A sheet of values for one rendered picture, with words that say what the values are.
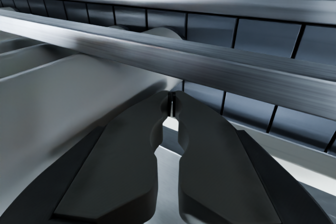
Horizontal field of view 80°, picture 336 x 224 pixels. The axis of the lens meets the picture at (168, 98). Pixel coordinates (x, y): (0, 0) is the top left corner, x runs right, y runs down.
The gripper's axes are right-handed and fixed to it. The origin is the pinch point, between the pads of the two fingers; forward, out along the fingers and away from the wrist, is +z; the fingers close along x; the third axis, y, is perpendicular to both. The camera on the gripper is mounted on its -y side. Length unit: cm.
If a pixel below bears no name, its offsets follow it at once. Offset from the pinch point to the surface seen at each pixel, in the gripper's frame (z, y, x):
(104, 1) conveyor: 10.4, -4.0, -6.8
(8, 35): 11.6, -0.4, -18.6
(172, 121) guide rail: 2.2, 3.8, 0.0
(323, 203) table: 2.7, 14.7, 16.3
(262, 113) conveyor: 2.3, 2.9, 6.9
